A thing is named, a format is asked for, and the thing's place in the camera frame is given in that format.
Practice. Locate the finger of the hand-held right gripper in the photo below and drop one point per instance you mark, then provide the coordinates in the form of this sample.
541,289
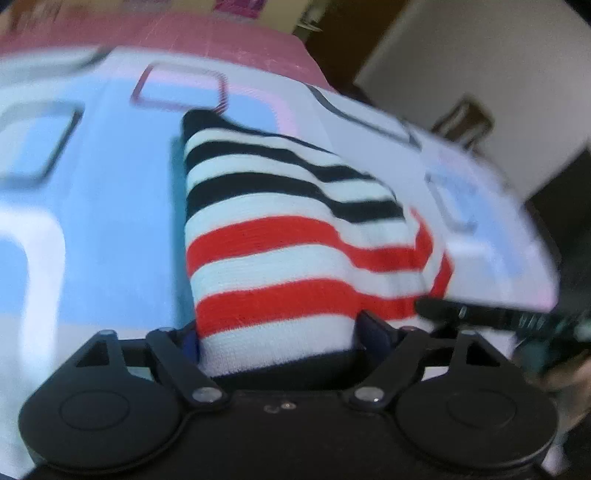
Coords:
480,314

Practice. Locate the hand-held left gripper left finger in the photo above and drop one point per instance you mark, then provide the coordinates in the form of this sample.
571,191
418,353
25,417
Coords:
178,362

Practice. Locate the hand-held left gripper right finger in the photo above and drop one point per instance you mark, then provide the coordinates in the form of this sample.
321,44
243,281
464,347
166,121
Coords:
376,330

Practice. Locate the red black striped white sock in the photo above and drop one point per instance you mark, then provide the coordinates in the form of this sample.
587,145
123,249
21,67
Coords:
286,258

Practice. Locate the light blue patterned blanket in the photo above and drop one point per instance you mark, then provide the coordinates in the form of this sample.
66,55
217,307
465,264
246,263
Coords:
106,240

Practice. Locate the wooden chair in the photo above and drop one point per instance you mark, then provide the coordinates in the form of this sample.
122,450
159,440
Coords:
464,121

